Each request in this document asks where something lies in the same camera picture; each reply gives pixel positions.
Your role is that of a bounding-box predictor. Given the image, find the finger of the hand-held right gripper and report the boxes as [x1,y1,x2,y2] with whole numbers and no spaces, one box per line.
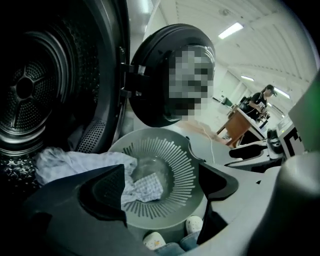
[228,141,270,160]

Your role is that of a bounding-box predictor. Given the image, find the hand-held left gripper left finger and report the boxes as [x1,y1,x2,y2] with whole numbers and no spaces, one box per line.
[22,163,157,256]

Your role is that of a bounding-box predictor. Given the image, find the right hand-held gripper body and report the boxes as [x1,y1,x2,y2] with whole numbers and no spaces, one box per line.
[266,126,304,161]

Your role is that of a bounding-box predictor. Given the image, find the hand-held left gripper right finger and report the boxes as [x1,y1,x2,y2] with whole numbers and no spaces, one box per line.
[196,161,283,246]

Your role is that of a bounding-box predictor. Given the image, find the white slotted laundry basket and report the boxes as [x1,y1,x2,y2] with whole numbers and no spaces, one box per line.
[107,128,213,231]

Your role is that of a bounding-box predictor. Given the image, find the blue checked clothes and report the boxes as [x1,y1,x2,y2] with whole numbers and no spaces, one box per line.
[34,146,165,204]

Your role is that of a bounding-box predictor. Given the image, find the grey garment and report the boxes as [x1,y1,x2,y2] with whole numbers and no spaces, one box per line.
[66,123,87,153]

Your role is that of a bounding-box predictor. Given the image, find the black washing machine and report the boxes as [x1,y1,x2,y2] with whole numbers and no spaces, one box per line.
[0,0,135,193]

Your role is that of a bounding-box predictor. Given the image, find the black washing machine door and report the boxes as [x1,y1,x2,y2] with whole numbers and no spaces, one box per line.
[129,23,217,128]

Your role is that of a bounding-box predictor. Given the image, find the brown counter with white top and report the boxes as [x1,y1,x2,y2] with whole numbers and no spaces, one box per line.
[216,106,270,149]

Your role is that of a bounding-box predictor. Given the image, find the person's right white shoe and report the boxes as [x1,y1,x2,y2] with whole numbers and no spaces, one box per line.
[184,215,204,234]

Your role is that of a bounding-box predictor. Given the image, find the person's white shoe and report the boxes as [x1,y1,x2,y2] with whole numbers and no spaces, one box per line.
[142,231,168,251]
[184,215,204,234]

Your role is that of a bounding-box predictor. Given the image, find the person's blue jeans legs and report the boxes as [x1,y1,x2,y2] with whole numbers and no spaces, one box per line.
[152,231,202,256]

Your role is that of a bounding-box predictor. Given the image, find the person's left white shoe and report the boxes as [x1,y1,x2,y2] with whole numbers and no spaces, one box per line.
[142,231,168,251]

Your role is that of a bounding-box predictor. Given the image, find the white power cable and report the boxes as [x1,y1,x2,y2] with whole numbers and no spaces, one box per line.
[199,124,216,163]

